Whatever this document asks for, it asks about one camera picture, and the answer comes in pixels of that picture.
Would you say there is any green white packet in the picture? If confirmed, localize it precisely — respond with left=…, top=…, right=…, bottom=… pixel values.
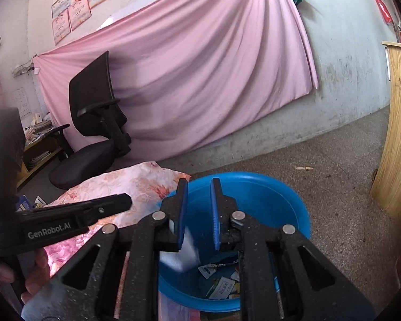
left=206, top=277, right=236, bottom=300

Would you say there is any person's left hand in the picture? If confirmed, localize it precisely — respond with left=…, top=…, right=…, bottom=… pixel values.
left=0, top=248, right=51, bottom=304

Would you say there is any blue cardboard box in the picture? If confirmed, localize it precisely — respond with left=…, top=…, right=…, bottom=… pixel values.
left=16, top=195, right=34, bottom=212

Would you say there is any blue plastic bucket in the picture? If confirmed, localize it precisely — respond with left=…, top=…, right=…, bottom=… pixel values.
left=159, top=173, right=310, bottom=319

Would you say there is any floral pink cloth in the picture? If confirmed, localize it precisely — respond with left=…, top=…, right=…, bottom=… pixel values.
left=43, top=161, right=192, bottom=321

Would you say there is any stack of books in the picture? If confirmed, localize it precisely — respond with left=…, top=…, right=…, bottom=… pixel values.
left=24, top=113, right=55, bottom=146

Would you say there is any black office chair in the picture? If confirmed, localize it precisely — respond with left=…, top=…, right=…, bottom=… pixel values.
left=49, top=51, right=132, bottom=190

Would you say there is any wooden cabinet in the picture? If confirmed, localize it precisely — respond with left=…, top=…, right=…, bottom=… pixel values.
left=370, top=41, right=401, bottom=229

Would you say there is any wooden wall shelf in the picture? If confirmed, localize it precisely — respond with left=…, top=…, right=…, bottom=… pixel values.
left=16, top=136, right=63, bottom=191

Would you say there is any wall calendar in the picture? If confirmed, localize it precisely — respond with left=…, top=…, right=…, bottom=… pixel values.
left=10, top=88, right=32, bottom=119

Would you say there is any pink wall curtain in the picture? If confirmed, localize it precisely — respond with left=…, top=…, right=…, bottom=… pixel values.
left=34, top=0, right=318, bottom=163

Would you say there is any red paper wall decoration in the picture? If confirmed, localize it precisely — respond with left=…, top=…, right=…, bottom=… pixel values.
left=375, top=0, right=393, bottom=25

